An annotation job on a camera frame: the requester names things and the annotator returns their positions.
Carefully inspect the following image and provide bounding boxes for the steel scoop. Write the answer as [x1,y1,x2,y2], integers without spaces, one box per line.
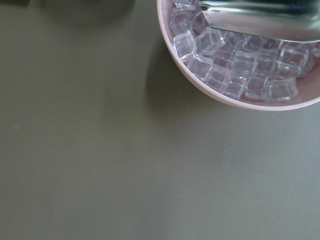
[199,0,320,43]

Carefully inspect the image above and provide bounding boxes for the clear plastic ice cubes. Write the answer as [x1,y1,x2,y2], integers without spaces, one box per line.
[168,0,320,103]

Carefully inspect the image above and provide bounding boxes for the pink bowl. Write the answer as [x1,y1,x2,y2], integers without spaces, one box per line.
[156,0,320,112]

